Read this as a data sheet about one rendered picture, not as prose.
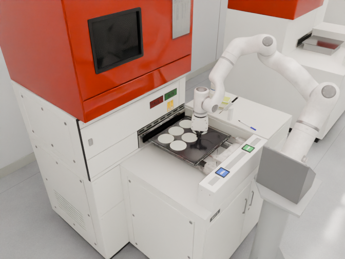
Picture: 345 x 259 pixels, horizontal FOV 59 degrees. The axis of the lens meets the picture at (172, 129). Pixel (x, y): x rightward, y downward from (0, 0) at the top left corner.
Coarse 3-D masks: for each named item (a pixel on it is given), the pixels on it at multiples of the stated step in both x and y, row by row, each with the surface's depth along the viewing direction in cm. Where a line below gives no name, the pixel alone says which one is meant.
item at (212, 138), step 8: (168, 128) 197; (184, 128) 197; (208, 128) 197; (176, 136) 190; (208, 136) 190; (216, 136) 190; (224, 136) 190; (160, 144) 183; (168, 144) 183; (192, 144) 183; (200, 144) 183; (208, 144) 183; (216, 144) 183; (176, 152) 177; (184, 152) 177; (192, 152) 177; (200, 152) 177; (192, 160) 171
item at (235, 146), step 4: (232, 144) 186; (236, 144) 186; (240, 144) 186; (228, 148) 183; (232, 148) 183; (236, 148) 183; (224, 152) 180; (228, 152) 180; (232, 152) 180; (220, 156) 177; (224, 156) 177; (204, 172) 168; (208, 172) 166
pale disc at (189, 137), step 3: (183, 135) 191; (186, 135) 191; (189, 135) 191; (192, 135) 191; (195, 135) 191; (183, 138) 188; (186, 138) 188; (189, 138) 188; (192, 138) 188; (195, 138) 188; (186, 141) 186; (189, 141) 186; (192, 141) 186
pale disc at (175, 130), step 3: (177, 126) 199; (171, 129) 196; (174, 129) 196; (177, 129) 196; (180, 129) 196; (183, 129) 196; (171, 132) 194; (174, 132) 194; (177, 132) 194; (180, 132) 194; (183, 132) 194; (177, 135) 191
